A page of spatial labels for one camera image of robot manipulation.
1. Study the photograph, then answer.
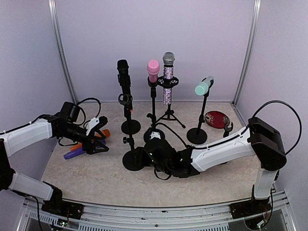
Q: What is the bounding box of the silver glitter microphone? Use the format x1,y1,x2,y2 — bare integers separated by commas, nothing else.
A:
163,52,175,105

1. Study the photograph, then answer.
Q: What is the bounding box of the right aluminium frame post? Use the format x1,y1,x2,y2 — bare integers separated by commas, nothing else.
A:
232,0,262,107

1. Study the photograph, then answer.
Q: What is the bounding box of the black tripod microphone stand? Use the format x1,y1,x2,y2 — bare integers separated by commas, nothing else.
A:
157,77,186,128

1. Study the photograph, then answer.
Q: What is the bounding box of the orange toy microphone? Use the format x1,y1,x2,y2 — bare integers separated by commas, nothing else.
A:
70,129,111,151

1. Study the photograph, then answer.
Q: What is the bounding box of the black wireless microphone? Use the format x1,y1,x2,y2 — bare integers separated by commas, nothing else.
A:
117,60,133,112

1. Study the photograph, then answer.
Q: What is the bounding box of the black stand under pink microphone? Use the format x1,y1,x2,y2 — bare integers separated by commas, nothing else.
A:
143,77,165,142

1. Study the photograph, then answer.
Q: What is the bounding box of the red patterned plate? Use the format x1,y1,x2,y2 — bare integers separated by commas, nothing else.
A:
205,111,230,129

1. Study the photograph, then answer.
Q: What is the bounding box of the black stand under mint microphone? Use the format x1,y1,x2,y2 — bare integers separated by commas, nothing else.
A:
186,90,210,144

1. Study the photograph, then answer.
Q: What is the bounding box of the aluminium frame post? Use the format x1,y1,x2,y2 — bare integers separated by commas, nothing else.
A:
48,0,78,103
232,0,262,107

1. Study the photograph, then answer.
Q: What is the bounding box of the purple toy microphone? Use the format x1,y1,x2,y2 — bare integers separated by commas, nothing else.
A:
64,140,106,160

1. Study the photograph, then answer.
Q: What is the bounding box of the mint green toy microphone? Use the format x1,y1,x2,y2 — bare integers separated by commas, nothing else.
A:
194,76,214,96

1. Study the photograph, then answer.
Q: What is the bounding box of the short black microphone stand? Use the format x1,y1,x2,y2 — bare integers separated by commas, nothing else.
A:
118,93,142,171

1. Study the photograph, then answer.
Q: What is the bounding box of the left aluminium frame post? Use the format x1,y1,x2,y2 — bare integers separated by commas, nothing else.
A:
48,0,78,103

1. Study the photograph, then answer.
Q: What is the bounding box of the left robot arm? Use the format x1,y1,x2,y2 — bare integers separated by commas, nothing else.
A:
0,102,109,219

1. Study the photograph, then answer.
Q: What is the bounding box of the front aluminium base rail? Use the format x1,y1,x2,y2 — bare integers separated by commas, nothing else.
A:
16,191,298,231

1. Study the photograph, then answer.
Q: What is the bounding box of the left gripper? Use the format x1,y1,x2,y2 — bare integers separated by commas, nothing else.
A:
60,123,109,154

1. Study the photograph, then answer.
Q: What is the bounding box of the pink toy microphone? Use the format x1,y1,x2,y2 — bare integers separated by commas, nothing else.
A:
147,60,160,83

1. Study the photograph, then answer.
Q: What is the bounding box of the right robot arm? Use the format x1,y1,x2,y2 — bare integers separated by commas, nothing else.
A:
127,100,300,218

